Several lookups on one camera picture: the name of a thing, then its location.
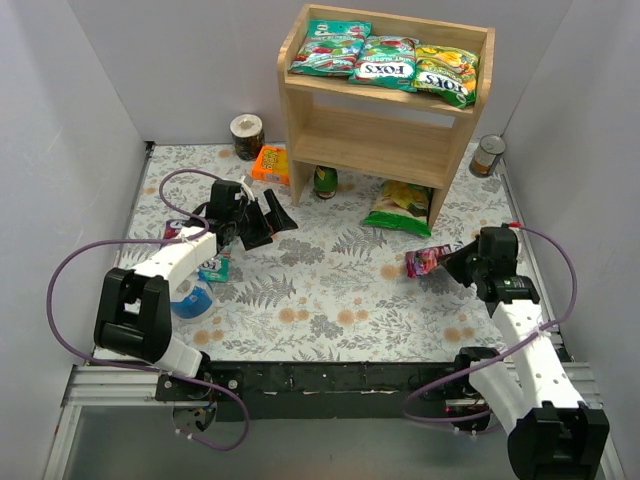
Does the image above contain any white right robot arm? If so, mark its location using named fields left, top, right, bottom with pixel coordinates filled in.
left=439, top=225, right=610, bottom=479

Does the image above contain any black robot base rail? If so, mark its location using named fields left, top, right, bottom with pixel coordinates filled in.
left=155, top=354, right=497, bottom=433

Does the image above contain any green cassava chips bag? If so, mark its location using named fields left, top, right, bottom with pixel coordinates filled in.
left=363, top=180, right=433, bottom=238

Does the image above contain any wooden two-tier shelf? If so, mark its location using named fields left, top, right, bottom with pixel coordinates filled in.
left=277, top=4, right=496, bottom=224

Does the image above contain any purple fox's candy bag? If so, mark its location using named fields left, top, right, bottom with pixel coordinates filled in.
left=404, top=243, right=462, bottom=279
left=163, top=219, right=186, bottom=240

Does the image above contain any green glass bottle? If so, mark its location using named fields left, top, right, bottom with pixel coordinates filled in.
left=313, top=165, right=338, bottom=200

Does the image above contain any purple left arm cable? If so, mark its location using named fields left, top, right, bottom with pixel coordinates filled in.
left=45, top=168, right=254, bottom=453

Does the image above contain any yellow green Fox's candy bag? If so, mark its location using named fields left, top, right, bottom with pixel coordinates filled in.
left=413, top=45, right=479, bottom=109

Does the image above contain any metal tin can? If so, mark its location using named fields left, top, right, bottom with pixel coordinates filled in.
left=469, top=134, right=507, bottom=178

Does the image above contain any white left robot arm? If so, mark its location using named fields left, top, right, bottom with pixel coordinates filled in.
left=94, top=180, right=298, bottom=378

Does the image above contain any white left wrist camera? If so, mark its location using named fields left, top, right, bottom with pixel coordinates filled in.
left=235, top=175, right=255, bottom=202

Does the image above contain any teal Fox's candy bag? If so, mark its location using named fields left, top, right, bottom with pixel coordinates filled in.
left=289, top=19, right=372, bottom=77
left=348, top=36, right=419, bottom=92

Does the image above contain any orange candy box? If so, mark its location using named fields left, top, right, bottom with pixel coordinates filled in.
left=251, top=145, right=290, bottom=185

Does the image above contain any dark tape roll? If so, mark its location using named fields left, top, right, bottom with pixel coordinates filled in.
left=230, top=114, right=265, bottom=161

